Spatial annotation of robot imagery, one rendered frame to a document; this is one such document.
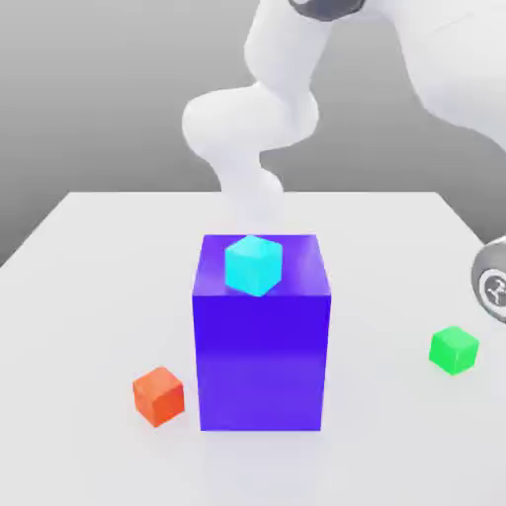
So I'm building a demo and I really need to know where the large blue box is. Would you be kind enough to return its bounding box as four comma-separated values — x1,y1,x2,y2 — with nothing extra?
192,233,332,433

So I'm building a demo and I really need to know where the small green cube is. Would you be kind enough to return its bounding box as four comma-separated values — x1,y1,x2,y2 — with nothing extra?
428,325,480,377

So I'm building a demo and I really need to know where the small orange cube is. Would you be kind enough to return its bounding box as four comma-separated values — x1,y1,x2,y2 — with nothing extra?
131,366,186,429

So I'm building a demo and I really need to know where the small cyan cube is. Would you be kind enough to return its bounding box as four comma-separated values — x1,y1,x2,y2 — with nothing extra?
223,234,285,298

